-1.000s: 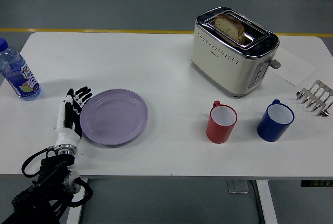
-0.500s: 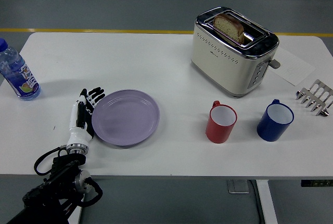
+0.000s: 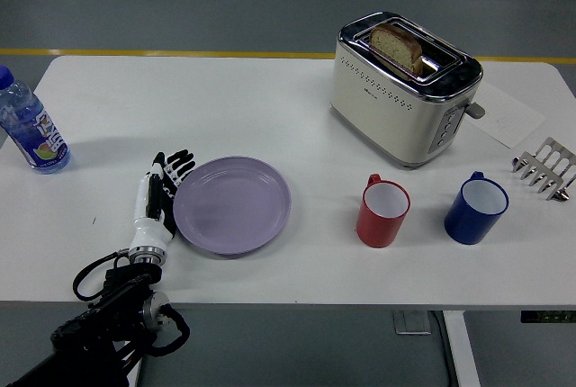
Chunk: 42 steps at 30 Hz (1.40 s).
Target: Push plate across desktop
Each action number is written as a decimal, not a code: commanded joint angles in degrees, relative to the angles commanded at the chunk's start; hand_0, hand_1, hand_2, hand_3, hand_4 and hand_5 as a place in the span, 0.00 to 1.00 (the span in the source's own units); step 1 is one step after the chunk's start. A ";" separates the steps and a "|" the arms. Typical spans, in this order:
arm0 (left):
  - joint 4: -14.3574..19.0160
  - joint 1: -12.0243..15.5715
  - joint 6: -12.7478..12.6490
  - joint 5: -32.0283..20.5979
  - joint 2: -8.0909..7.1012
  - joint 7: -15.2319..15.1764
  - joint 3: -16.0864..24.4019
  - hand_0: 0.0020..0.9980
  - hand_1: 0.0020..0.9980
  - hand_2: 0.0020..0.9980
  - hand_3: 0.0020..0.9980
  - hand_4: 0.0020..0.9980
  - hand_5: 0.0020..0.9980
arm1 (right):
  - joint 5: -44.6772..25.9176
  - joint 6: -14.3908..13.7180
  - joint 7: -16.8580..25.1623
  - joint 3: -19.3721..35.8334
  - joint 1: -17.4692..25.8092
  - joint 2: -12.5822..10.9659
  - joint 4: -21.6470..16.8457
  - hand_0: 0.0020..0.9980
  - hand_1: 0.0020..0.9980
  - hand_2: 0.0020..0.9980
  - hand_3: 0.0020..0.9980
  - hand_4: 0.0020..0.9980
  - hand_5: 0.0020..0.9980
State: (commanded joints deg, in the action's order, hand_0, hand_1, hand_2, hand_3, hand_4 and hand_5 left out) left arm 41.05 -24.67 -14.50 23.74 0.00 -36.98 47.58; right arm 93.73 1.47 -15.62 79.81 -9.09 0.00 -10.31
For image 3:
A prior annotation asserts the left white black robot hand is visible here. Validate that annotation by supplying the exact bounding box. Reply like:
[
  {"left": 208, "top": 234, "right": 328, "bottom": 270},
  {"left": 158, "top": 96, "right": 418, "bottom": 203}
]
[{"left": 128, "top": 148, "right": 198, "bottom": 257}]

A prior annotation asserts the purple round plate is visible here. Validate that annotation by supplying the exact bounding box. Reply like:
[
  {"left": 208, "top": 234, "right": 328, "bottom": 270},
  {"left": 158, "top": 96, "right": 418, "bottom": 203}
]
[{"left": 172, "top": 155, "right": 293, "bottom": 257}]

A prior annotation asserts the clear blue-capped water bottle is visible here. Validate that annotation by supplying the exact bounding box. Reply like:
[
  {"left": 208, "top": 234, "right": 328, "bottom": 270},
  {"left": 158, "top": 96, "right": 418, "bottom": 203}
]
[{"left": 0, "top": 66, "right": 72, "bottom": 176}]

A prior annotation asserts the white table leg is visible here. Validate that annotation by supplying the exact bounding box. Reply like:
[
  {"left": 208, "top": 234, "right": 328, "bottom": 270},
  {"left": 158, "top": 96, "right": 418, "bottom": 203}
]
[
  {"left": 441, "top": 310, "right": 482, "bottom": 387},
  {"left": 127, "top": 357, "right": 143, "bottom": 387}
]

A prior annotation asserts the red enamel mug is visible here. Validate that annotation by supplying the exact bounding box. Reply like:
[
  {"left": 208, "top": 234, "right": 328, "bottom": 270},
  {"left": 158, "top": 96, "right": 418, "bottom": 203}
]
[{"left": 355, "top": 173, "right": 411, "bottom": 249}]

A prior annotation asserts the cream chrome toaster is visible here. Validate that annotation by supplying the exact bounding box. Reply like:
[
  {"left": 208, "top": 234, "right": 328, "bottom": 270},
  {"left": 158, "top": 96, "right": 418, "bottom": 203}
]
[{"left": 328, "top": 11, "right": 487, "bottom": 170}]

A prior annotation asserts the brown bread slice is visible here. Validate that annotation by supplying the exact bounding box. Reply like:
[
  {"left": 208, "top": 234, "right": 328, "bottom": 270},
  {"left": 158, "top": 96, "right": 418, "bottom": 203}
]
[{"left": 369, "top": 22, "right": 424, "bottom": 75}]

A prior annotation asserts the blue enamel mug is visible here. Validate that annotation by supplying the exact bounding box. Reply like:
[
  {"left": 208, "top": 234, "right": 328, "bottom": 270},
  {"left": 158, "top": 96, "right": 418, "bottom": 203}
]
[{"left": 444, "top": 171, "right": 510, "bottom": 246}]

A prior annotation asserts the white paper sheet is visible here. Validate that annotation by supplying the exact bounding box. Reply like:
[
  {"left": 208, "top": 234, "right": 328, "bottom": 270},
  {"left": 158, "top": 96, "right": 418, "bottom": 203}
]
[{"left": 463, "top": 80, "right": 547, "bottom": 150}]

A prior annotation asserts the silver metal toast rack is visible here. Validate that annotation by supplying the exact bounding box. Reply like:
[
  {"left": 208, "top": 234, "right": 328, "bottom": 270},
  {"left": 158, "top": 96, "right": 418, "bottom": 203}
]
[{"left": 511, "top": 137, "right": 576, "bottom": 203}]

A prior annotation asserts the black table control panel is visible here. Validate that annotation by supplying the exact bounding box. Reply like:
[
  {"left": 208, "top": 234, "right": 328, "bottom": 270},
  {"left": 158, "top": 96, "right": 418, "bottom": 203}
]
[{"left": 520, "top": 310, "right": 576, "bottom": 324}]

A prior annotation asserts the grey table cable box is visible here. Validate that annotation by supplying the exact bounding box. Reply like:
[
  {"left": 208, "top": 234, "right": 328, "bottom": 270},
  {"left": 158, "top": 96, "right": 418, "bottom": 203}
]
[{"left": 391, "top": 310, "right": 433, "bottom": 337}]

